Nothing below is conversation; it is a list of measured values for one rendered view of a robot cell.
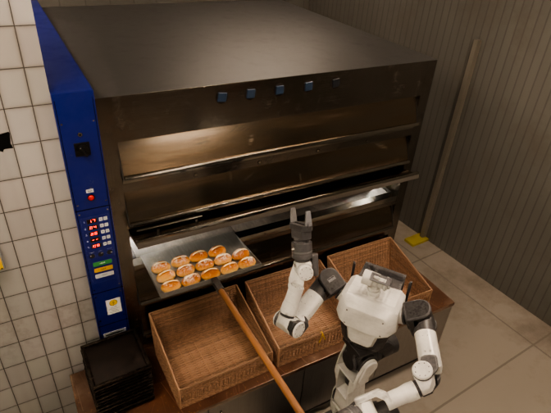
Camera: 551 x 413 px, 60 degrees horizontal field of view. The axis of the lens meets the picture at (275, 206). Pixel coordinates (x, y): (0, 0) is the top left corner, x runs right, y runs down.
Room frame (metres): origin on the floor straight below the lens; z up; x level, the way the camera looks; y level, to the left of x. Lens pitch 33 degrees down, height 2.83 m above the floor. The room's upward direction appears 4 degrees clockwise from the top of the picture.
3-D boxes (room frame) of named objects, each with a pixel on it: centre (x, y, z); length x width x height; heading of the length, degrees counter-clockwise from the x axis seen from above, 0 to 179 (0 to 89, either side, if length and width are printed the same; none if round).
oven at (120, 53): (3.13, 0.50, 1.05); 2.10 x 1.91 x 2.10; 121
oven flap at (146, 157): (2.36, -0.05, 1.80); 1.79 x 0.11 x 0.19; 121
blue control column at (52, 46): (2.62, 1.33, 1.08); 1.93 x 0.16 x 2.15; 31
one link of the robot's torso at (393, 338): (1.62, -0.52, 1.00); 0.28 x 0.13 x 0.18; 121
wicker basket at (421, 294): (2.45, -0.72, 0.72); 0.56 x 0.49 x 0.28; 120
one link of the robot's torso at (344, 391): (1.59, -0.47, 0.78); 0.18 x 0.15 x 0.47; 31
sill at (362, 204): (2.38, -0.04, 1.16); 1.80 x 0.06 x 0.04; 121
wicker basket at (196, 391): (1.83, 0.31, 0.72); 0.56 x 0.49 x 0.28; 122
